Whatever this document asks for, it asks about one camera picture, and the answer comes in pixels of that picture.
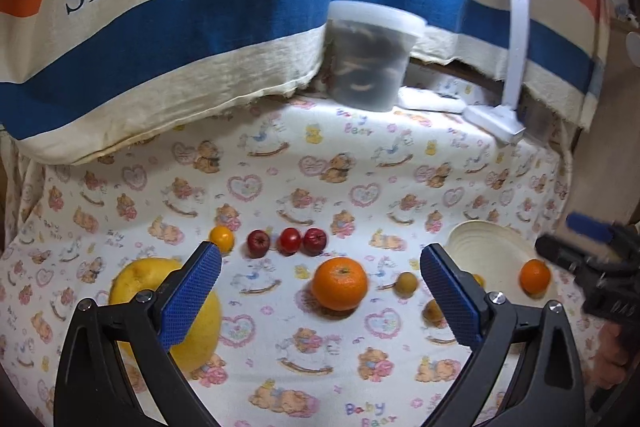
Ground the small orange kumquat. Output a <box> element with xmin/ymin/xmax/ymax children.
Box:
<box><xmin>209</xmin><ymin>226</ymin><xmax>236</xmax><ymax>254</ymax></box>

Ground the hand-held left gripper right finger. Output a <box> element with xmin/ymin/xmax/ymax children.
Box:
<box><xmin>420</xmin><ymin>243</ymin><xmax>586</xmax><ymax>427</ymax></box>

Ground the medium orange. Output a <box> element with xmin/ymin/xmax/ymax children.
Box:
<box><xmin>519</xmin><ymin>259</ymin><xmax>552</xmax><ymax>295</ymax></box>

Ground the striped cream cloth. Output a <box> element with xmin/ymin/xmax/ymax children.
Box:
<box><xmin>0</xmin><ymin>0</ymin><xmax>608</xmax><ymax>165</ymax></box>

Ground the clear lidded plastic container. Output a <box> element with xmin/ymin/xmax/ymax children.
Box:
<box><xmin>325</xmin><ymin>1</ymin><xmax>427</xmax><ymax>112</ymax></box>

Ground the white desk lamp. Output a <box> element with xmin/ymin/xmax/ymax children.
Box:
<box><xmin>462</xmin><ymin>0</ymin><xmax>532</xmax><ymax>145</ymax></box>

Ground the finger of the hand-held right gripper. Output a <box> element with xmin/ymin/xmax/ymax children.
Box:
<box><xmin>566</xmin><ymin>212</ymin><xmax>626</xmax><ymax>245</ymax></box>
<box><xmin>535</xmin><ymin>234</ymin><xmax>593</xmax><ymax>280</ymax></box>

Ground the large orange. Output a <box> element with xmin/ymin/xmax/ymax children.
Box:
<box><xmin>312</xmin><ymin>257</ymin><xmax>369</xmax><ymax>312</ymax></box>

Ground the small red apple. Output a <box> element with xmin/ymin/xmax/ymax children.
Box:
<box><xmin>278</xmin><ymin>227</ymin><xmax>302</xmax><ymax>256</ymax></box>
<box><xmin>303</xmin><ymin>228</ymin><xmax>328</xmax><ymax>255</ymax></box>
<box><xmin>247</xmin><ymin>230</ymin><xmax>271</xmax><ymax>258</ymax></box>

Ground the bear print table cloth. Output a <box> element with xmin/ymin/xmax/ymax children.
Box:
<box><xmin>0</xmin><ymin>72</ymin><xmax>601</xmax><ymax>427</ymax></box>

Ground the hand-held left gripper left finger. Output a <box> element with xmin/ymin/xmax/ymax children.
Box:
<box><xmin>54</xmin><ymin>241</ymin><xmax>223</xmax><ymax>427</ymax></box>

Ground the white paper plate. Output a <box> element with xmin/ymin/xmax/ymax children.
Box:
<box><xmin>445</xmin><ymin>221</ymin><xmax>561</xmax><ymax>303</ymax></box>

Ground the yellow pomelo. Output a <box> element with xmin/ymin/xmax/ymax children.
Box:
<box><xmin>108</xmin><ymin>258</ymin><xmax>222</xmax><ymax>373</ymax></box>

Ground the person's right hand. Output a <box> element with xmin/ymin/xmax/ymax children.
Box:
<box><xmin>597</xmin><ymin>321</ymin><xmax>632</xmax><ymax>389</ymax></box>

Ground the small yellow-green fruit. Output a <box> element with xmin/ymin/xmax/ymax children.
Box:
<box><xmin>395</xmin><ymin>272</ymin><xmax>418</xmax><ymax>297</ymax></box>

